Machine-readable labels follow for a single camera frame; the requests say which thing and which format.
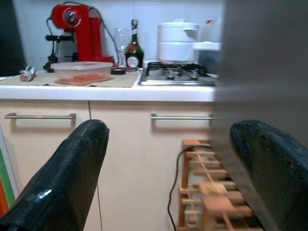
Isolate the beige counter mat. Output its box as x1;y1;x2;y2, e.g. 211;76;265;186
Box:
0;70;139;89

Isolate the white kitchen countertop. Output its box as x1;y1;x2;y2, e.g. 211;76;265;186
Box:
0;70;218;103

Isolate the wrapped sausage piece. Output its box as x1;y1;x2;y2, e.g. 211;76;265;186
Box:
19;65;38;83

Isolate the wooden wine rack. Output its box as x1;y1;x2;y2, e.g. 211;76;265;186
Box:
177;139;265;231

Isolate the plastic bottle with red cap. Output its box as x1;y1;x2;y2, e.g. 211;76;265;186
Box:
200;17;222;44

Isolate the tray of sliced ham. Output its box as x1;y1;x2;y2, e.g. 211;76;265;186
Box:
54;73;115;86

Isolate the clear plastic food container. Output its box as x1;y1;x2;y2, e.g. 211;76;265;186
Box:
50;61;114;77

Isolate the green and orange panel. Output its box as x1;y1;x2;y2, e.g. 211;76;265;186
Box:
0;125;20;219

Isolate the long steel cabinet handle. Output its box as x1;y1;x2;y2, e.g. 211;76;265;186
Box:
150;113;215;121

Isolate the red espresso machine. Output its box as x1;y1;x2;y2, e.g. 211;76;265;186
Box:
43;3;116;73

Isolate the black power cable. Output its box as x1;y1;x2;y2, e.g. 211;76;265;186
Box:
167;143;212;231

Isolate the short steel cabinet handle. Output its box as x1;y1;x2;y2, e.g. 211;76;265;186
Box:
4;113;77;120

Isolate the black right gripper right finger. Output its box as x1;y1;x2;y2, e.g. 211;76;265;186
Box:
229;120;308;231

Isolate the stainless steel gas hob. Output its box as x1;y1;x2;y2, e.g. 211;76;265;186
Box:
138;61;218;87

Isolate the white stacked steamer pot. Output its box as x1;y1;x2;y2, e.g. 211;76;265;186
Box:
157;19;201;64

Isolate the grey fridge door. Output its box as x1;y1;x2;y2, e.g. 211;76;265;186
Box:
210;0;308;231

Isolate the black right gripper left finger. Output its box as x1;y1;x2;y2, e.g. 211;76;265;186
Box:
0;119;110;231

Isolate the clear champagne flute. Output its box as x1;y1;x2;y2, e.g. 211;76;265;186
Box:
115;27;129;68

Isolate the dark green liqueur bottle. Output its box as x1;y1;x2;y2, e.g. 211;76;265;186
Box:
125;19;144;69

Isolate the cream cabinet door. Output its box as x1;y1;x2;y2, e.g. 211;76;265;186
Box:
88;100;215;231
0;100;103;231

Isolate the clear jug with white lid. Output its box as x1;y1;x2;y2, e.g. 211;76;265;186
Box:
193;41;221;74

